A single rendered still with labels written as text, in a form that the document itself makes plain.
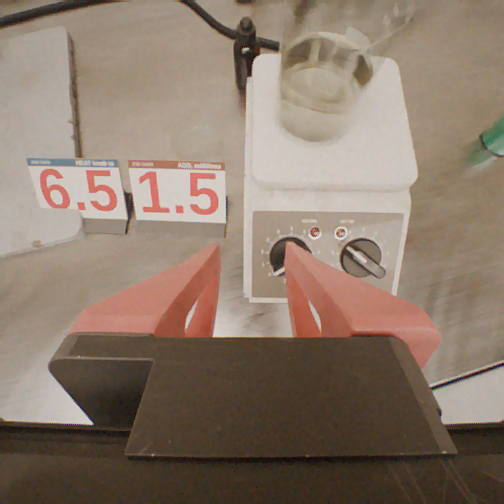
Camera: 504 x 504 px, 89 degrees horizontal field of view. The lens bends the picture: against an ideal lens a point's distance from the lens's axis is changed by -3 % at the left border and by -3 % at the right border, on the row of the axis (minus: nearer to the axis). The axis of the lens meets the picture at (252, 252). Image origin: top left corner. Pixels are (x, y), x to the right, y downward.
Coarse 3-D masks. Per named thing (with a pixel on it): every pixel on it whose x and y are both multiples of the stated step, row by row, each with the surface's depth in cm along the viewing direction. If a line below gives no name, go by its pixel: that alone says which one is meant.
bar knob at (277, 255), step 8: (280, 240) 21; (288, 240) 20; (296, 240) 20; (272, 248) 21; (280, 248) 21; (304, 248) 19; (272, 256) 21; (280, 256) 21; (272, 264) 21; (280, 264) 19; (280, 272) 20
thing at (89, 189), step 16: (48, 176) 25; (64, 176) 25; (80, 176) 25; (96, 176) 25; (112, 176) 25; (48, 192) 26; (64, 192) 26; (80, 192) 26; (96, 192) 26; (112, 192) 25; (64, 208) 26; (80, 208) 26; (96, 208) 26; (112, 208) 26
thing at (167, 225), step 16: (176, 160) 24; (224, 176) 25; (224, 192) 25; (224, 208) 26; (144, 224) 27; (160, 224) 27; (176, 224) 26; (192, 224) 26; (208, 224) 26; (224, 224) 26
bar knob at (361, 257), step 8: (360, 240) 20; (368, 240) 20; (344, 248) 21; (352, 248) 20; (360, 248) 20; (368, 248) 20; (376, 248) 20; (344, 256) 21; (352, 256) 19; (360, 256) 19; (368, 256) 19; (376, 256) 21; (344, 264) 21; (352, 264) 21; (360, 264) 19; (368, 264) 19; (376, 264) 19; (352, 272) 21; (360, 272) 21; (368, 272) 21; (376, 272) 20; (384, 272) 20
